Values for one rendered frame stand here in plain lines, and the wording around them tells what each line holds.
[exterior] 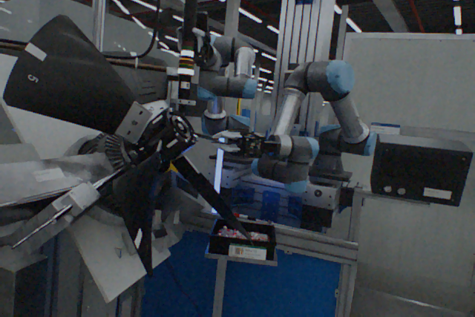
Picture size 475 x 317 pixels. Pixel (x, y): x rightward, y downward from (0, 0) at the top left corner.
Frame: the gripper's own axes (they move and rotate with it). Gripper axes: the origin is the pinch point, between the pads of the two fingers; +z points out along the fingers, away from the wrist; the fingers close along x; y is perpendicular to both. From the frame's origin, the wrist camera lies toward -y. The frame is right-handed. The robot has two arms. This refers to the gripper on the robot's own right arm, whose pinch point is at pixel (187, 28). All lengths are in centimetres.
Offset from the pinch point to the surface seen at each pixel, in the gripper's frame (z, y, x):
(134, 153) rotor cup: 14.0, 34.6, 5.7
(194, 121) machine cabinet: -427, 35, 117
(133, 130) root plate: 14.4, 28.9, 6.1
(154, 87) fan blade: -1.1, 17.0, 8.7
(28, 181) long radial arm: 36, 38, 14
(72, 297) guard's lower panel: -52, 118, 63
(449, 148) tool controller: -18, 26, -81
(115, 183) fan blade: 41, 36, -5
